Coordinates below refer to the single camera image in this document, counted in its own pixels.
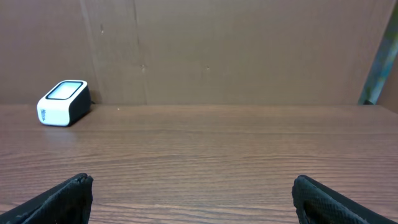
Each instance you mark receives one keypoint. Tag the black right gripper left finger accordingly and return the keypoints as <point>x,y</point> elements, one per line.
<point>68,202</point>

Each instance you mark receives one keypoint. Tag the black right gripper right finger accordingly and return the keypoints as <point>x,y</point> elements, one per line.
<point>316,203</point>

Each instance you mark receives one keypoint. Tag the green blue angled post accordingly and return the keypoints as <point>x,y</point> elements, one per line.
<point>382,64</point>

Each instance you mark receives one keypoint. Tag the white black barcode scanner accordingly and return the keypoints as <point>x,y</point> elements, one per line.
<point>65,103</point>

